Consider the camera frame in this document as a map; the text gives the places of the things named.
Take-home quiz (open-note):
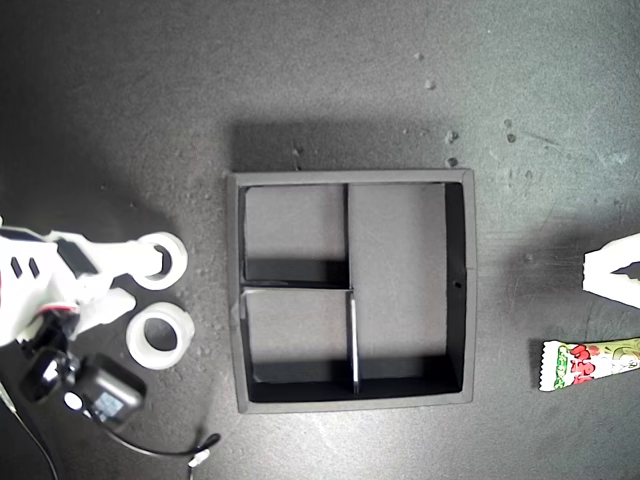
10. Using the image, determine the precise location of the white tape roll green core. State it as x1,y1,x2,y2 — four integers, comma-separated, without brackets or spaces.
133,231,189,291

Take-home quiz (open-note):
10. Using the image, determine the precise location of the snack bar printed wrapper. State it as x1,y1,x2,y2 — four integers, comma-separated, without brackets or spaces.
537,337,640,393

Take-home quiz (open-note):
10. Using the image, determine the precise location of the black tray with wells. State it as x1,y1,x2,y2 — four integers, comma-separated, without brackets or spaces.
225,168,476,415

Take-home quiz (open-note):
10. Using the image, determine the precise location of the black camera box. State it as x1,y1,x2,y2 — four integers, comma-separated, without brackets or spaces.
19,348,147,435

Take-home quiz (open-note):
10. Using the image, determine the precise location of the thin black cable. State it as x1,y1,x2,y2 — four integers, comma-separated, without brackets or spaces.
0,383,60,480

